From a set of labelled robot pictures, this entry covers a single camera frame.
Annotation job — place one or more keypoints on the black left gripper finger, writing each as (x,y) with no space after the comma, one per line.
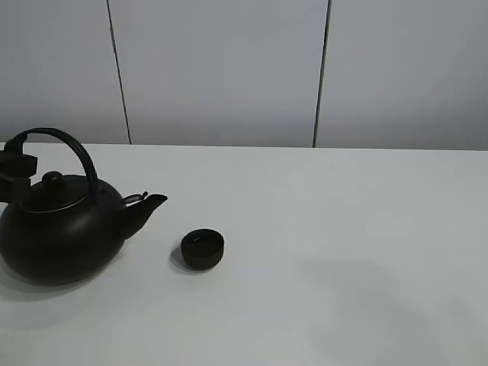
(16,164)
(14,190)

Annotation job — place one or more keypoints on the black kettle teapot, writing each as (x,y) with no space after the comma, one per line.
(71,226)

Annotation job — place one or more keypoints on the small black teacup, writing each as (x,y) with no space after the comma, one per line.
(202,249)

